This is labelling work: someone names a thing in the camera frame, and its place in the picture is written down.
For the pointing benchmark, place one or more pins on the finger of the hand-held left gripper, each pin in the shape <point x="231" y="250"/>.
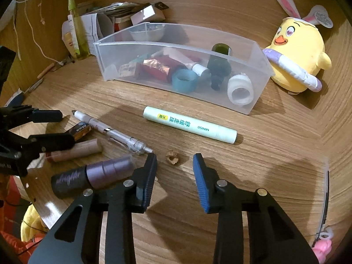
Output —
<point x="46" y="115"/>
<point x="52" y="140"/>

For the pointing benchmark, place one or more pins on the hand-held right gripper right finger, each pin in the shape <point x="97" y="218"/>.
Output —
<point x="202" y="187"/>

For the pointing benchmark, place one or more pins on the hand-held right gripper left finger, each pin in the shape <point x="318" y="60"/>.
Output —
<point x="147" y="187"/>

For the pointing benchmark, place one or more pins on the clear plastic storage bin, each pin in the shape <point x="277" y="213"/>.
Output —
<point x="115" y="60"/>

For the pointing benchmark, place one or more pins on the blue tape roll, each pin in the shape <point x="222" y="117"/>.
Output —
<point x="183" y="80"/>

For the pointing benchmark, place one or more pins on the red foil packet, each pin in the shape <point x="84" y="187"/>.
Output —
<point x="154" y="71"/>

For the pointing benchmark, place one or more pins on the beige lipstick tube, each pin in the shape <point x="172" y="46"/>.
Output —
<point x="77" y="150"/>

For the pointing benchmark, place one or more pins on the small brown black tube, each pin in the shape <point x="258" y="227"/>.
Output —
<point x="81" y="129"/>

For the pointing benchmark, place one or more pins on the nutshell piece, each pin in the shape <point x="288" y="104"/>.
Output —
<point x="172" y="158"/>

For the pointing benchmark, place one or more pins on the wooden stick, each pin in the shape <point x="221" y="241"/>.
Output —
<point x="46" y="70"/>

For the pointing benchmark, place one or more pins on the purple cosmetic tube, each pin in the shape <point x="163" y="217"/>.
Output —
<point x="104" y="172"/>

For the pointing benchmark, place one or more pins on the clear ballpoint pen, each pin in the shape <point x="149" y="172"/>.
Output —
<point x="110" y="132"/>

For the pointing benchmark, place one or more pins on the mint green tube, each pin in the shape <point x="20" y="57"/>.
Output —
<point x="189" y="125"/>

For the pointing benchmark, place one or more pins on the orange cloth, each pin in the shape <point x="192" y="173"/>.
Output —
<point x="13" y="225"/>

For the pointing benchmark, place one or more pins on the yellow cream tube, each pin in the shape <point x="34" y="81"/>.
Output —
<point x="71" y="45"/>

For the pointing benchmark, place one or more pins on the green spray bottle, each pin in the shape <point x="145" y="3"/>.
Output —
<point x="78" y="35"/>

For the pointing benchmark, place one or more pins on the small labelled sachet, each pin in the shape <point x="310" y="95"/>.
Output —
<point x="128" y="69"/>

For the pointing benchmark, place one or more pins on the white paper sheet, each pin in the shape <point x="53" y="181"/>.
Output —
<point x="96" y="30"/>

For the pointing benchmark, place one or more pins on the white ribbed cap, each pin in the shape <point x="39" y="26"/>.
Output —
<point x="239" y="88"/>

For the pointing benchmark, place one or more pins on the black dropper cap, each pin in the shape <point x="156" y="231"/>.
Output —
<point x="216" y="82"/>

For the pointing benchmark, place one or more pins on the stack of books and papers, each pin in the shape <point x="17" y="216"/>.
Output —
<point x="110" y="8"/>

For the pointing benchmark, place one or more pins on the thin black band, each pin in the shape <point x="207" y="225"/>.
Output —
<point x="326" y="203"/>

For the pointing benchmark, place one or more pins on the dark green glass bottle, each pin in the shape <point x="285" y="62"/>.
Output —
<point x="220" y="60"/>

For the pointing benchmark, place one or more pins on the small clear bowl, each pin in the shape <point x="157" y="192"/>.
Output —
<point x="147" y="33"/>

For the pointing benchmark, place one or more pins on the pink toy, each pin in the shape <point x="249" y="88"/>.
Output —
<point x="323" y="251"/>

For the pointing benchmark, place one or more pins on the small cardboard box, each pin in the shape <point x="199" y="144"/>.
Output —
<point x="147" y="15"/>

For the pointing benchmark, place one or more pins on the yellow chick plush toy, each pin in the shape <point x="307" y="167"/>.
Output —
<point x="299" y="49"/>

